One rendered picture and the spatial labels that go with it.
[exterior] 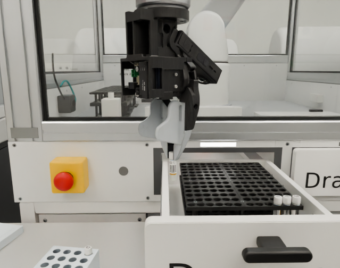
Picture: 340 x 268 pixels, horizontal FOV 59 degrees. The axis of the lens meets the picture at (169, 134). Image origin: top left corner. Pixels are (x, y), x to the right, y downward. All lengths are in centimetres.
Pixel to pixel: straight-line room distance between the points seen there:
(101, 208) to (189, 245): 40
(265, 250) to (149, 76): 24
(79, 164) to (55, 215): 18
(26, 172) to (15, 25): 32
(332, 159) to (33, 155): 67
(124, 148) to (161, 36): 33
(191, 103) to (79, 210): 45
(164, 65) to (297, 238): 27
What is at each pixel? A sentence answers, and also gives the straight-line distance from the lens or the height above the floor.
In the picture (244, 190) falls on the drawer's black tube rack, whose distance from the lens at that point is 54.
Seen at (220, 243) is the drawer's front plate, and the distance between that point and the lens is 38.
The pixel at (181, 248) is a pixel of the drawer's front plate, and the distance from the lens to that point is 38.
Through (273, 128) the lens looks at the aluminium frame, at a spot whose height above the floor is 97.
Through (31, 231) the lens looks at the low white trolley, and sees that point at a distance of 75.
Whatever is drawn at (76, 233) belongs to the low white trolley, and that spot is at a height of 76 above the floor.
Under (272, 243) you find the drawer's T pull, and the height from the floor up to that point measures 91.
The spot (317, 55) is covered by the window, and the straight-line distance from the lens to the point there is 75.
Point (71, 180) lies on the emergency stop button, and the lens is 66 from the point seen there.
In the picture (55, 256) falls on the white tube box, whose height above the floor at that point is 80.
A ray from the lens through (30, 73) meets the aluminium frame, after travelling 72.
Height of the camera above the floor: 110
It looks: 12 degrees down
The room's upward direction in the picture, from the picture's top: straight up
